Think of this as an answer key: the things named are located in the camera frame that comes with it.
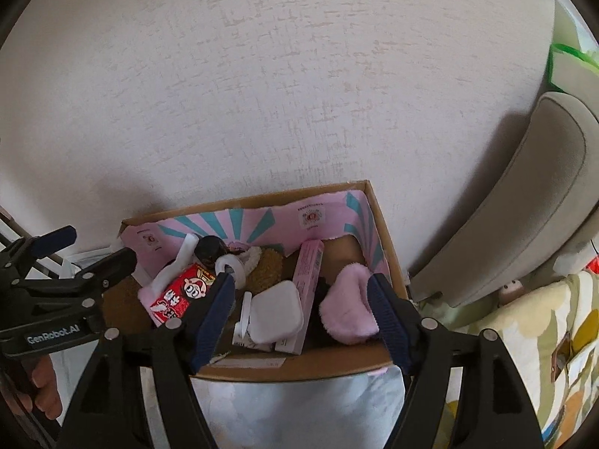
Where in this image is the red carton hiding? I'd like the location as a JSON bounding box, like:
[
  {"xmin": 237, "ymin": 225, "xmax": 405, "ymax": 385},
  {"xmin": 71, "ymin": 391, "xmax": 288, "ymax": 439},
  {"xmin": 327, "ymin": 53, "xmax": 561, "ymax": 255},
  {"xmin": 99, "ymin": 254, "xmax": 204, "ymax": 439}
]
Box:
[{"xmin": 150, "ymin": 262, "xmax": 218, "ymax": 328}]

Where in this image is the floral tape roll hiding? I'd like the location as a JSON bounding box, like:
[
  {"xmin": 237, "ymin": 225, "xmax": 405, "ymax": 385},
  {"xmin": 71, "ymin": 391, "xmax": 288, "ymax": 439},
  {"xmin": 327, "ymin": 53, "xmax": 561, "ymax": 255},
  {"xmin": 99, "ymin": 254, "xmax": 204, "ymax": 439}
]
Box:
[{"xmin": 214, "ymin": 255, "xmax": 249, "ymax": 291}]

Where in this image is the pink fluffy cloth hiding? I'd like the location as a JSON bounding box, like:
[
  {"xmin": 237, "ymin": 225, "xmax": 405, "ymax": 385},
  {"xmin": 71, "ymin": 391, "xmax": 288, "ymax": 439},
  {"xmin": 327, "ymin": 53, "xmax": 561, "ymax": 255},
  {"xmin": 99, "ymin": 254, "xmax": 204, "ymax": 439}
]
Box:
[
  {"xmin": 137, "ymin": 281, "xmax": 164, "ymax": 326},
  {"xmin": 319, "ymin": 264, "xmax": 382, "ymax": 346}
]

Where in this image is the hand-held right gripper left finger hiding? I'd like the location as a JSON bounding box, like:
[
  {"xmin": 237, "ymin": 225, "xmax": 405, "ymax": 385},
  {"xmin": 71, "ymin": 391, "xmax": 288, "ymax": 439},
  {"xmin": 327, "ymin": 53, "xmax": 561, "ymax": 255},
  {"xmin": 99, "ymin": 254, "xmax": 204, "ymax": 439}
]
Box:
[{"xmin": 56, "ymin": 272, "xmax": 236, "ymax": 449}]

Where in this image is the pink slim box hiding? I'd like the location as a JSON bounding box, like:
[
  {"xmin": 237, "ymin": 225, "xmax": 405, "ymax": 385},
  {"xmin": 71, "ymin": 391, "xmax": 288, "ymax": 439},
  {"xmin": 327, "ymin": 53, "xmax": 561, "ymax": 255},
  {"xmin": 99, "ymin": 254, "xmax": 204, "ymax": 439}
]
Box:
[{"xmin": 275, "ymin": 239, "xmax": 325, "ymax": 355}]

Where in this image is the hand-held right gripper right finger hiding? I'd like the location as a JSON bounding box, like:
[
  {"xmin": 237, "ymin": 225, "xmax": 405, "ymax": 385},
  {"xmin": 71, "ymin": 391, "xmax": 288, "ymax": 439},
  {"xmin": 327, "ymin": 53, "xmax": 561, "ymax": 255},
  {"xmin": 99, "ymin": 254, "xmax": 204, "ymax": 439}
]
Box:
[{"xmin": 368, "ymin": 274, "xmax": 546, "ymax": 449}]

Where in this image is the grey seat cushion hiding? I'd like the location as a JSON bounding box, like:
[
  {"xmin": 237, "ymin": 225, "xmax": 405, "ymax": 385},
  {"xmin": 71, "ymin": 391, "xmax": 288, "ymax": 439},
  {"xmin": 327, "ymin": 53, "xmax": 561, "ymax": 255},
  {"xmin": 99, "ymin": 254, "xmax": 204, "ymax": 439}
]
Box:
[{"xmin": 407, "ymin": 91, "xmax": 599, "ymax": 309}]

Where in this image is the brown plush toy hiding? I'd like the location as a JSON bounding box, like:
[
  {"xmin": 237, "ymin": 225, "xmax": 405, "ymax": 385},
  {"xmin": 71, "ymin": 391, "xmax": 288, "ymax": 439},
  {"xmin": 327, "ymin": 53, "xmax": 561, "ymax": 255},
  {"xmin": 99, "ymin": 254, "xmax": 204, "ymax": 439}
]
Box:
[{"xmin": 234, "ymin": 245, "xmax": 284, "ymax": 293}]

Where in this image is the pink printed cardboard box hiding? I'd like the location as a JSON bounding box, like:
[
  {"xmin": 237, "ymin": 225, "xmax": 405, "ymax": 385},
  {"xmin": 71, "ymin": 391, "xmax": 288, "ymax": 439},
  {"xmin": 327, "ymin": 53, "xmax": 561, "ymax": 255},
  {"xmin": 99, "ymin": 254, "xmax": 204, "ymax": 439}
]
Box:
[{"xmin": 100, "ymin": 180, "xmax": 408, "ymax": 382}]

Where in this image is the person's left hand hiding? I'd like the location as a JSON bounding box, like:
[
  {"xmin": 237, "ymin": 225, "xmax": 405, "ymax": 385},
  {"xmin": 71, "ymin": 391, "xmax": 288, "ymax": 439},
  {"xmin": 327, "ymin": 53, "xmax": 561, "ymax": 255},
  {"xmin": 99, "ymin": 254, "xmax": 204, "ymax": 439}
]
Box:
[{"xmin": 29, "ymin": 355, "xmax": 61, "ymax": 422}]

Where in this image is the white plush pillow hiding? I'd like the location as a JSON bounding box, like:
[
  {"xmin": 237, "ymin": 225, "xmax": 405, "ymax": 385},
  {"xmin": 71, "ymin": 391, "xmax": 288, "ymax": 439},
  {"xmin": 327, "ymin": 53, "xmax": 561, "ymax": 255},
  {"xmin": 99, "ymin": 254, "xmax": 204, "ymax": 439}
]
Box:
[{"xmin": 552, "ymin": 238, "xmax": 599, "ymax": 277}]

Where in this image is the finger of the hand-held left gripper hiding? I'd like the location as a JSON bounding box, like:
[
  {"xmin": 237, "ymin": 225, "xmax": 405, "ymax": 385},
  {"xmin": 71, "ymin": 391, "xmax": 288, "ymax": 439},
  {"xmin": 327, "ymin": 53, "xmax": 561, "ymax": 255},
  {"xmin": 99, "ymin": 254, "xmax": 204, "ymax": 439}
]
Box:
[
  {"xmin": 0, "ymin": 247, "xmax": 138, "ymax": 333},
  {"xmin": 0, "ymin": 225, "xmax": 77, "ymax": 277}
]

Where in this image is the yellow floral blanket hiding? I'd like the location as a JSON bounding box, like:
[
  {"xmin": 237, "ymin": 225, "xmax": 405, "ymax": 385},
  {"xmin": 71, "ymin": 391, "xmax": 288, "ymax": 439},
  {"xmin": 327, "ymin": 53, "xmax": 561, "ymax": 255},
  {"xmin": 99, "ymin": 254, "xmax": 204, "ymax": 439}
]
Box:
[{"xmin": 412, "ymin": 271, "xmax": 599, "ymax": 449}]

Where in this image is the white stick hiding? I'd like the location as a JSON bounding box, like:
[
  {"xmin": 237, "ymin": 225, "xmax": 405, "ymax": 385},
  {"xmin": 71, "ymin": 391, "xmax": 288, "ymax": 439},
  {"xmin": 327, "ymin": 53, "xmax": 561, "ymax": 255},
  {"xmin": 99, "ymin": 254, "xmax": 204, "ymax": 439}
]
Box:
[{"xmin": 156, "ymin": 233, "xmax": 201, "ymax": 291}]

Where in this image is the green tissue pack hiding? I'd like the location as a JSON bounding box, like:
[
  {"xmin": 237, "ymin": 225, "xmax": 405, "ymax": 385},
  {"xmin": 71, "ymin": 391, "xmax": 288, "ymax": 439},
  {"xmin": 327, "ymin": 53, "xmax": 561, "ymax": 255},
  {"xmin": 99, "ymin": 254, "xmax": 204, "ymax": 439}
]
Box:
[{"xmin": 550, "ymin": 0, "xmax": 599, "ymax": 92}]

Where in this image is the white square case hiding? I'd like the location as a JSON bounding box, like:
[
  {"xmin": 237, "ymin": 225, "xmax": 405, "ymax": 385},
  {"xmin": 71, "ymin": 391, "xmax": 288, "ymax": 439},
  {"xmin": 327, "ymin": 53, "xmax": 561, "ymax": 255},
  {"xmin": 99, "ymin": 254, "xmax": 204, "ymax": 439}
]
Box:
[{"xmin": 250, "ymin": 281, "xmax": 304, "ymax": 343}]

